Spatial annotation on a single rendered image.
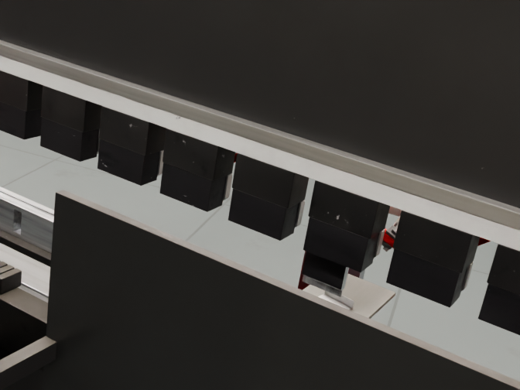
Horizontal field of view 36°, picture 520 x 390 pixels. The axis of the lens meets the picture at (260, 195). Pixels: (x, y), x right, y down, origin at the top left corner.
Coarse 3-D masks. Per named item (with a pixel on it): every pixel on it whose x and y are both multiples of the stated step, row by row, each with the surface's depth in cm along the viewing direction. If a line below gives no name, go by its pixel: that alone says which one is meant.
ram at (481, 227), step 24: (24, 72) 206; (48, 72) 201; (96, 96) 195; (120, 96) 191; (144, 120) 189; (168, 120) 185; (216, 144) 180; (240, 144) 177; (288, 168) 172; (312, 168) 169; (360, 192) 164; (384, 192) 161; (432, 216) 157; (456, 216) 155; (504, 240) 151
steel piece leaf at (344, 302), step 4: (324, 292) 194; (328, 292) 194; (320, 296) 193; (324, 296) 193; (328, 296) 193; (332, 296) 193; (336, 296) 192; (344, 296) 190; (328, 300) 191; (332, 300) 192; (336, 300) 192; (340, 300) 191; (344, 300) 191; (348, 300) 190; (352, 300) 189; (340, 304) 191; (344, 304) 191; (348, 304) 190; (352, 304) 189; (348, 308) 189; (352, 308) 190
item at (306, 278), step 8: (312, 256) 177; (304, 264) 179; (312, 264) 178; (320, 264) 177; (328, 264) 176; (336, 264) 175; (304, 272) 180; (312, 272) 179; (320, 272) 177; (328, 272) 176; (336, 272) 175; (344, 272) 174; (304, 280) 181; (312, 280) 180; (320, 280) 178; (328, 280) 177; (336, 280) 176; (344, 280) 176; (320, 288) 179; (328, 288) 178; (336, 288) 177
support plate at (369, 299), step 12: (348, 276) 206; (312, 288) 197; (348, 288) 200; (360, 288) 201; (372, 288) 202; (384, 288) 203; (360, 300) 194; (372, 300) 195; (384, 300) 196; (360, 312) 189; (372, 312) 190
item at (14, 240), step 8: (0, 232) 226; (0, 240) 224; (8, 240) 222; (16, 240) 223; (16, 248) 221; (24, 248) 219; (32, 248) 220; (40, 248) 220; (32, 256) 218; (40, 256) 217; (48, 256) 217; (48, 264) 216
